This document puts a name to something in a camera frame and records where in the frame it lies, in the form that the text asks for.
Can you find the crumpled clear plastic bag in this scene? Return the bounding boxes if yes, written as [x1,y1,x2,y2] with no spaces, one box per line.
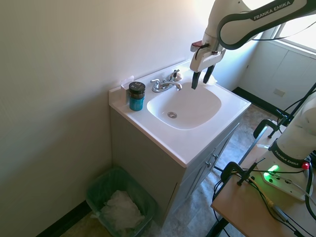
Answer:
[90,189,146,234]

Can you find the yellow cable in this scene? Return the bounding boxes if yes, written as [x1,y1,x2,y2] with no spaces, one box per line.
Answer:
[248,176,275,208]

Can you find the green trash bin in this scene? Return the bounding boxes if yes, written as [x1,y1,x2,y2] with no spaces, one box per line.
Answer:
[85,165,158,237]

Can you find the chrome two-handle faucet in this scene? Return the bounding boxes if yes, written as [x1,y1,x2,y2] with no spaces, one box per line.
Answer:
[150,69,183,93]

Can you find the window with white frame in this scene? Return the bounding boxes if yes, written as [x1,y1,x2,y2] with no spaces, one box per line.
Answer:
[271,8,316,54]

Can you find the grey cable adapter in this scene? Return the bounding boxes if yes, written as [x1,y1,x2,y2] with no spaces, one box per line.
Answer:
[273,204,291,222]

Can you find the black C-clamp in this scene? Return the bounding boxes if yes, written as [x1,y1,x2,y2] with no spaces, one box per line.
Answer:
[220,161,259,186]
[253,118,287,139]

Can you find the teal jar with black lid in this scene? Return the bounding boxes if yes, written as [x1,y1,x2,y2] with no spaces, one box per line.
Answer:
[128,81,146,112]

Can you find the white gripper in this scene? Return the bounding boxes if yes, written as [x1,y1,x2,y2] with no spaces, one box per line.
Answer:
[189,45,226,90]

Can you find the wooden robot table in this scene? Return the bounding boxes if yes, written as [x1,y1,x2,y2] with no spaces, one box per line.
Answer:
[210,138,316,237]

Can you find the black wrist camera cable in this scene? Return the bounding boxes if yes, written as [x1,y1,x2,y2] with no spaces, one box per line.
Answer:
[195,43,210,60]

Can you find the grey vanity cabinet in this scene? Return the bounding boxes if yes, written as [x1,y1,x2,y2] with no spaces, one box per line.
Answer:
[110,106,241,228]

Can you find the red black wrist camera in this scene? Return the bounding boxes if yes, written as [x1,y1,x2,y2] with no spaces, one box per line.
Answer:
[190,41,210,53]

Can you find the white sink vanity top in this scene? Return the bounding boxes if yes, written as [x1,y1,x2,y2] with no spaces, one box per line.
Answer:
[109,59,252,168]

